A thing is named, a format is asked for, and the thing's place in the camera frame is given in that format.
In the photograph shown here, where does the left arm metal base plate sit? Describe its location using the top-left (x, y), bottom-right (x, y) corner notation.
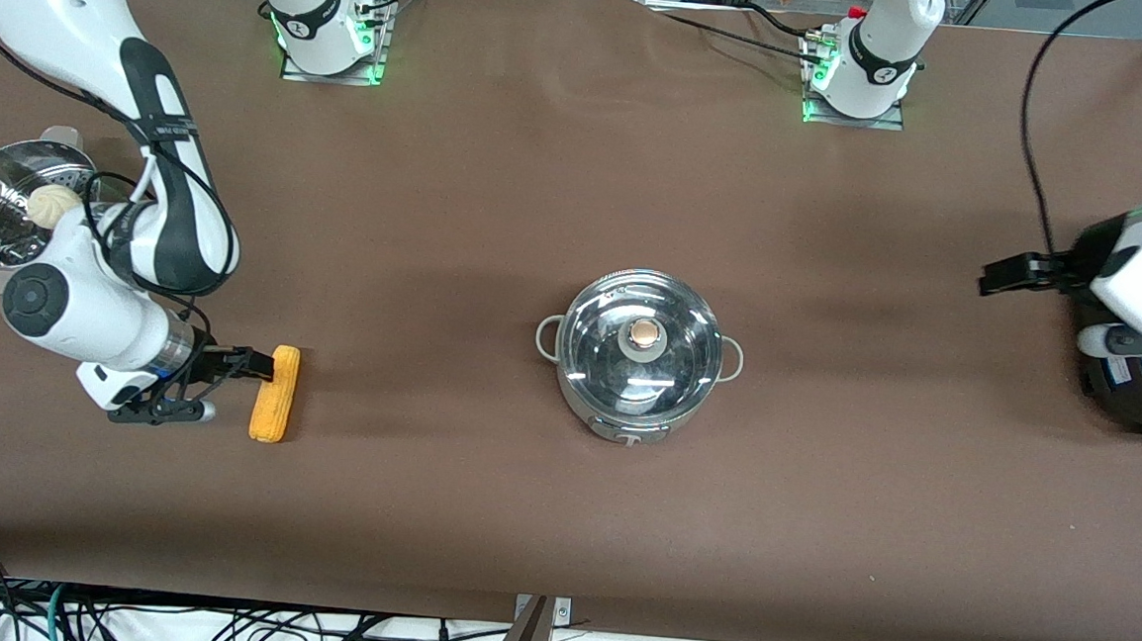
top-left (800, 33), bottom-right (911, 132)

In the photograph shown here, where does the brown table cover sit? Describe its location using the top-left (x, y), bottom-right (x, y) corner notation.
top-left (0, 0), bottom-right (1142, 641)

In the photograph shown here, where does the small metal table bracket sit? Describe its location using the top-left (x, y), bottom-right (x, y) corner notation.
top-left (513, 593), bottom-right (573, 627)

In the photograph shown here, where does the glass pot lid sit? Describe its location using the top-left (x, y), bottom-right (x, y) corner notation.
top-left (560, 265), bottom-right (730, 431)

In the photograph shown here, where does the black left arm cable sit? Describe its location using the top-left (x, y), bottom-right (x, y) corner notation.
top-left (1011, 0), bottom-right (1127, 260)

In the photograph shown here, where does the green floor cable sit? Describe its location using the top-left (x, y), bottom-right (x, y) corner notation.
top-left (44, 581), bottom-right (70, 641)

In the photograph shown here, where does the yellow corn cob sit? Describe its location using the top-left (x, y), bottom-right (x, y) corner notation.
top-left (247, 343), bottom-right (302, 445)

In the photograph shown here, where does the stainless steel cooking pot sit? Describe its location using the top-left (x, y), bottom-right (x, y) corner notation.
top-left (529, 299), bottom-right (748, 453)

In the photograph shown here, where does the black rice cooker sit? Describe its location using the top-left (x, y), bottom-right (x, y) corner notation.
top-left (1060, 183), bottom-right (1142, 437)

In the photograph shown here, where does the white steamed bun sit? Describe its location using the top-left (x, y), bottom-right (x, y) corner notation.
top-left (25, 182), bottom-right (84, 232)

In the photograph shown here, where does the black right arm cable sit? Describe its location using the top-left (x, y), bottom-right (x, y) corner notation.
top-left (0, 0), bottom-right (256, 340)

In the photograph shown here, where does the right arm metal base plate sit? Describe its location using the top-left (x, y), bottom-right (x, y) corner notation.
top-left (280, 0), bottom-right (393, 87)

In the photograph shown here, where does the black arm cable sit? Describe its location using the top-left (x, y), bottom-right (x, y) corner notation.
top-left (0, 0), bottom-right (256, 340)
top-left (1011, 0), bottom-right (1127, 260)

